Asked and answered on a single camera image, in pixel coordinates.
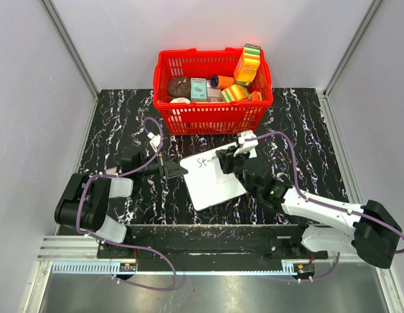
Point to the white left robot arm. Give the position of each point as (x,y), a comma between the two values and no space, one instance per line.
(89,213)

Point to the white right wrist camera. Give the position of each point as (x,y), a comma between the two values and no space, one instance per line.
(246,141)

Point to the white round lid container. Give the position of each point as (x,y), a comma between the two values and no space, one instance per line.
(180,100)

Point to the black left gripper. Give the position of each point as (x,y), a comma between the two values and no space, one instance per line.
(166,165)

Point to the orange green sponge box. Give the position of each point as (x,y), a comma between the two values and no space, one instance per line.
(247,65)

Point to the white whiteboard marker pen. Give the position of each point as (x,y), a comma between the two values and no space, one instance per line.
(212,158)

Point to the teal white small box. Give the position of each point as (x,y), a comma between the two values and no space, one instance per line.
(198,90)

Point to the orange snack packet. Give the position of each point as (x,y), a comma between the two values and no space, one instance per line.
(255,96)

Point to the small pink label card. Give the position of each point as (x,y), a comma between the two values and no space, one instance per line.
(113,171)

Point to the orange blue cylindrical can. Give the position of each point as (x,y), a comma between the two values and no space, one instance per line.
(221,82)

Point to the red plastic shopping basket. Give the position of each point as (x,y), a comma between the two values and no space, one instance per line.
(199,118)

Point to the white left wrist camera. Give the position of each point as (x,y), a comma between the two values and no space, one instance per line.
(154,140)

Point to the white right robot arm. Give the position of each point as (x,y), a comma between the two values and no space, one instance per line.
(368,230)

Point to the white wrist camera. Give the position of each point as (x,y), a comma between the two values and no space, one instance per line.
(154,140)
(246,141)

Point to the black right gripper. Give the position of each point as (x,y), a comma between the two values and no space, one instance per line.
(227,158)

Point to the yellow green sponge pack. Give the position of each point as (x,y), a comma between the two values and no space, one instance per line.
(234,93)

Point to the brown round bread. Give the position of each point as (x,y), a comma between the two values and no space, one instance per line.
(179,87)

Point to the small white whiteboard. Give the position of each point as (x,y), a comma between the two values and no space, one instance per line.
(206,184)

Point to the pink white small box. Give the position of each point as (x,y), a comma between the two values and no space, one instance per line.
(213,94)

